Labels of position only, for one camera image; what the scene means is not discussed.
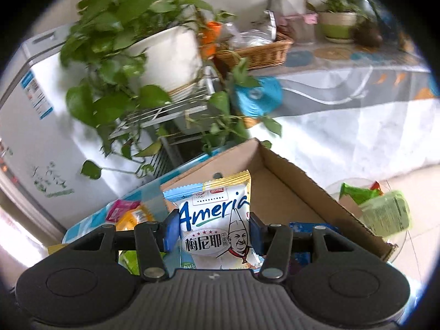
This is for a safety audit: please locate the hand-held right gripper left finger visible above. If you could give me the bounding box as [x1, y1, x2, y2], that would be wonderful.
[70, 210, 181, 281]

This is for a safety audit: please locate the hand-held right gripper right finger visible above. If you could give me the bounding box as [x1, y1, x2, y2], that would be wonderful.
[249, 212, 344, 281]

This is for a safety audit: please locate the orange golden snack packet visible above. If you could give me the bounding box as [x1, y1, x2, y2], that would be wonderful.
[115, 203, 169, 232]

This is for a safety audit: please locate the light blue white snack packet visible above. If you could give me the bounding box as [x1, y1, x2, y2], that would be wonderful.
[161, 170, 267, 270]

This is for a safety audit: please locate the dark blue snack packet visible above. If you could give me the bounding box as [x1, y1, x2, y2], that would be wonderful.
[289, 222, 339, 272]

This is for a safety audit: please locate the green snack packet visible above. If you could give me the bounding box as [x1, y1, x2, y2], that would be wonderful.
[119, 249, 141, 276]

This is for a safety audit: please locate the cardboard box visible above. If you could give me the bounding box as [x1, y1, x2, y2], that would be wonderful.
[160, 138, 397, 263]

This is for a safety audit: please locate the pink snack packet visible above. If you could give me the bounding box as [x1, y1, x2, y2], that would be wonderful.
[106, 199, 141, 222]

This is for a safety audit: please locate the yellow waffle snack packet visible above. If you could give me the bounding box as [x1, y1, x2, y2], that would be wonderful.
[46, 244, 71, 257]

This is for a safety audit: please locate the clear bin with trash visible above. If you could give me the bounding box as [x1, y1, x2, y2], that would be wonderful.
[325, 177, 409, 265]

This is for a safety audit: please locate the bright green bag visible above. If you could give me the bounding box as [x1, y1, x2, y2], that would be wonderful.
[339, 180, 384, 207]

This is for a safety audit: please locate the white metal plant stand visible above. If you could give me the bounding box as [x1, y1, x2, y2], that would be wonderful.
[110, 65, 224, 179]

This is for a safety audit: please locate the pale green packet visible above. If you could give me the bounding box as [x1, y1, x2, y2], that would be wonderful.
[359, 190, 411, 238]

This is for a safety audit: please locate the blue pleated fan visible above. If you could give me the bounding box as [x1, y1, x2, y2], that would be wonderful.
[234, 76, 284, 117]

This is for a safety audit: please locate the grey patterned tablecloth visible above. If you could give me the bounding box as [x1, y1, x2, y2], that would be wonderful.
[237, 43, 440, 179]

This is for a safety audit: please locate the white refrigerator green tree print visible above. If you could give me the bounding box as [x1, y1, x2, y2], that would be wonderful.
[0, 24, 162, 229]

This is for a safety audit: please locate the large white plant pot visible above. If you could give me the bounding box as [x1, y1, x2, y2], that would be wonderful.
[125, 24, 203, 97]

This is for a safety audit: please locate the wicker basket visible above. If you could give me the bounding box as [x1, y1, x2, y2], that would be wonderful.
[215, 32, 294, 71]

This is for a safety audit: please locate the orange cup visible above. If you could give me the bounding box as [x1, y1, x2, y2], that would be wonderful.
[199, 21, 224, 59]

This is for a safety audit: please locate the clear plastic bag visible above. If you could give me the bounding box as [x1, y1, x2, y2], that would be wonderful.
[227, 24, 279, 47]

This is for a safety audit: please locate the green pothos plant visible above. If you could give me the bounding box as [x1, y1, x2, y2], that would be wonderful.
[60, 0, 284, 179]

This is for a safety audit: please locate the green striped plant pot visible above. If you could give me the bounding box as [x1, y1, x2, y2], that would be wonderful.
[318, 11, 358, 43]

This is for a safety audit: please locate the dark brown pot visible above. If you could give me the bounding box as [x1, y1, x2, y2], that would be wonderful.
[354, 21, 382, 47]

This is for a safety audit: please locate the square white plant pot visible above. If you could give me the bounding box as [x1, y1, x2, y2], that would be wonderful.
[271, 0, 306, 16]

